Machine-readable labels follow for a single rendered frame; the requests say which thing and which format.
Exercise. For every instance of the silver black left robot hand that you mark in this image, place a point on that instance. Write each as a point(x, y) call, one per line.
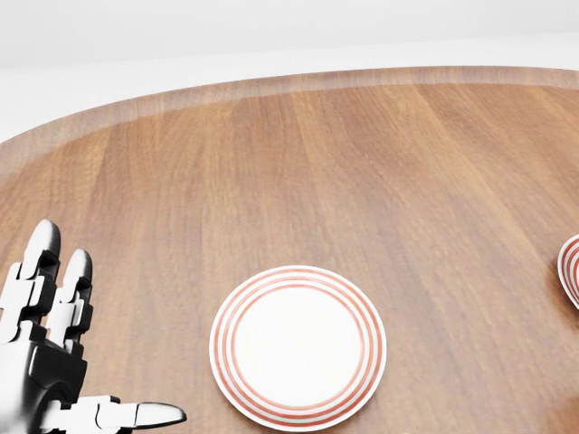
point(50, 366)

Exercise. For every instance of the white plate with red rings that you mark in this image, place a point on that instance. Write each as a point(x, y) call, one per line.
point(297, 348)
point(571, 271)

